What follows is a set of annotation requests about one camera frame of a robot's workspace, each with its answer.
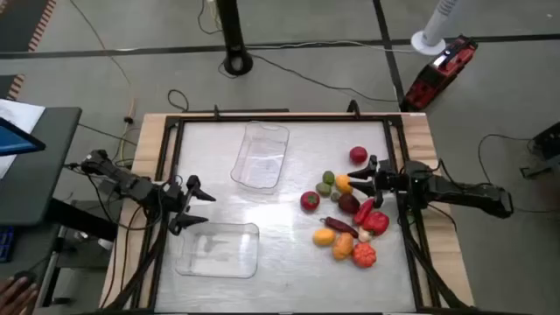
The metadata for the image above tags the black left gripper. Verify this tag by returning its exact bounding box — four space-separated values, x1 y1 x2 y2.
163 174 217 235

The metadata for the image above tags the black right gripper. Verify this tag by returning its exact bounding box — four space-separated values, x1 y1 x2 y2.
346 155 410 209

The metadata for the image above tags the small round orange fruit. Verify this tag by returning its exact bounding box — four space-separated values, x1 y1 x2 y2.
335 174 354 195

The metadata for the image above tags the round red apple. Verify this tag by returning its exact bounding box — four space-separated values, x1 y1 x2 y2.
348 145 369 165

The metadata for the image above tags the dark red fruit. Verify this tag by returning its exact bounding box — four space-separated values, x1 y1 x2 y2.
338 193 361 215

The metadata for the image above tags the bright red chili pepper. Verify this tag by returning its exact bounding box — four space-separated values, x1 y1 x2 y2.
353 198 376 227

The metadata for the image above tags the dark red chili pepper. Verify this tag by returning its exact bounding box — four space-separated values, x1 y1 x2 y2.
319 216 360 239

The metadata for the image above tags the orange bell pepper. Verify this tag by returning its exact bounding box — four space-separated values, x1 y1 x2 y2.
332 232 354 262

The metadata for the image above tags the yellow lemon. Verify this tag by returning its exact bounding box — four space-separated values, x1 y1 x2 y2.
311 227 337 247

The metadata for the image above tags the red bell pepper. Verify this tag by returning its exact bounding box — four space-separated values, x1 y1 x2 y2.
361 211 390 237

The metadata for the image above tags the clear plastic bin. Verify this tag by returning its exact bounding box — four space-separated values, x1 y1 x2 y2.
229 120 291 191
174 221 261 280

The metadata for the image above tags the red tomato with green top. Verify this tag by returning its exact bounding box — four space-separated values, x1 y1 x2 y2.
299 191 321 213

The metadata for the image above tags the orange-red ribbed pumpkin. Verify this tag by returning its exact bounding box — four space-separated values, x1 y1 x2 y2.
352 241 378 270

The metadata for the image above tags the red and black tool case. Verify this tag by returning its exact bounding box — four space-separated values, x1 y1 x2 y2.
401 35 480 113

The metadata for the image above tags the grey desk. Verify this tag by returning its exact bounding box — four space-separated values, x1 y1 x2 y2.
0 106 83 227

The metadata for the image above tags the white fan base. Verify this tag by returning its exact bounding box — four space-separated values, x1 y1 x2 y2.
409 0 461 57

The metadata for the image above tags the black device on floor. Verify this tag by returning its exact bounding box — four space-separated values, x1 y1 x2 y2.
520 121 560 179

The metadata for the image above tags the black stand pole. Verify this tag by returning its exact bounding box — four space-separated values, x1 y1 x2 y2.
215 0 255 77

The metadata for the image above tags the blue tablet screen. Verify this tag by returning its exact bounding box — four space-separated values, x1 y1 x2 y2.
0 116 47 158

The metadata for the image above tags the blue crate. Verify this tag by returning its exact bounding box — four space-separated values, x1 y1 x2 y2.
0 225 17 264

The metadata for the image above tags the white paper sheet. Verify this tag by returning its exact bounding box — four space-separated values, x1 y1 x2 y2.
0 98 46 179

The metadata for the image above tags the person's hand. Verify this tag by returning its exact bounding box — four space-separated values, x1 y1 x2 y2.
0 276 41 315

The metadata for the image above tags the dark mat with striped edge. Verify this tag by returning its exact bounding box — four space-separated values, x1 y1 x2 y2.
0 0 59 54

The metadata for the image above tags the black table frame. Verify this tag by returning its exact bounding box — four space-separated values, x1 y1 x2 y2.
104 99 476 315

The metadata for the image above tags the black looped cable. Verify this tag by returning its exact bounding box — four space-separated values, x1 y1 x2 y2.
166 88 191 113

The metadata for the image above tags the black cable of floor device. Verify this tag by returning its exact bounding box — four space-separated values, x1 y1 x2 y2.
477 133 560 215

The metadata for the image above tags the white floor cable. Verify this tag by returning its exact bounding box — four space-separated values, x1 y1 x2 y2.
244 39 417 54

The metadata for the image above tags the thin grey floor cable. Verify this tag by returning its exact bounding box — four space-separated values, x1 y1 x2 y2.
68 0 137 126

